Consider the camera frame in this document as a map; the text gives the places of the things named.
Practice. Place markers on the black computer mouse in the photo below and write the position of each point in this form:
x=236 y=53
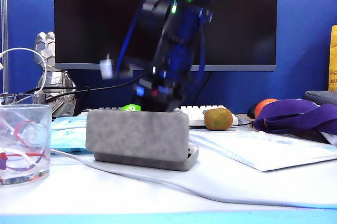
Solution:
x=252 y=112

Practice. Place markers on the yellow paper bag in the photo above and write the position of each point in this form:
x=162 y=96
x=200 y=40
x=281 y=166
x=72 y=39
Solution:
x=333 y=60

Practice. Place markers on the grey fabric pouch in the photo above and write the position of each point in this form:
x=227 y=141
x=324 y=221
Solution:
x=321 y=96

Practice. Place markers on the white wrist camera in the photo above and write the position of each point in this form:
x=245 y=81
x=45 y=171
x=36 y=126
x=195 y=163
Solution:
x=107 y=69

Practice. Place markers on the grey felt glasses case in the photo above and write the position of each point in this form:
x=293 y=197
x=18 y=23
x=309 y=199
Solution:
x=137 y=137

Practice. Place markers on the orange fruit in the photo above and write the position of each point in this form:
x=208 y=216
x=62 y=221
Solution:
x=263 y=104

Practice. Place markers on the green apple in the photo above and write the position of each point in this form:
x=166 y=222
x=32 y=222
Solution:
x=129 y=108

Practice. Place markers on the purple cloth bag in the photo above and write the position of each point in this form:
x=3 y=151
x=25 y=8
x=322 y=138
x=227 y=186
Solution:
x=289 y=108

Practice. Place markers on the white blue plastic sleeve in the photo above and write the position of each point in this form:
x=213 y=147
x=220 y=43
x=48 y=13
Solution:
x=263 y=150

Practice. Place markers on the white grey keyboard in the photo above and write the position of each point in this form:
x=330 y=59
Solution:
x=194 y=114

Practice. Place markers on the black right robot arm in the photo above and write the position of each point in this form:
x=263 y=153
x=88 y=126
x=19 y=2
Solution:
x=181 y=2

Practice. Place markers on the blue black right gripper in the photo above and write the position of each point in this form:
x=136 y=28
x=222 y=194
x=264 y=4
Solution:
x=171 y=71

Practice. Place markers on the clear plastic box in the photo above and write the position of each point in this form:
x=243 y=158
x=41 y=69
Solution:
x=37 y=99

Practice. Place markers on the silver robot figurine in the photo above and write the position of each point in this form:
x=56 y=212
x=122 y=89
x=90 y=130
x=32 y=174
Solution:
x=47 y=47

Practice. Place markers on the clear glass cup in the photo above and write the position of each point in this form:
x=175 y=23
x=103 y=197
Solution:
x=25 y=142

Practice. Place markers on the brown kiwi fruit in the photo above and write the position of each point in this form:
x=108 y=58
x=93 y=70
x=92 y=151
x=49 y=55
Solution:
x=218 y=120

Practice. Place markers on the grey metal partition post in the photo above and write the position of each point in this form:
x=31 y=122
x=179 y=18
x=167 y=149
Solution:
x=4 y=37

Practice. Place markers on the black computer monitor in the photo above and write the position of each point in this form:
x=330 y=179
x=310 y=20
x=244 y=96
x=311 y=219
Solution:
x=79 y=18

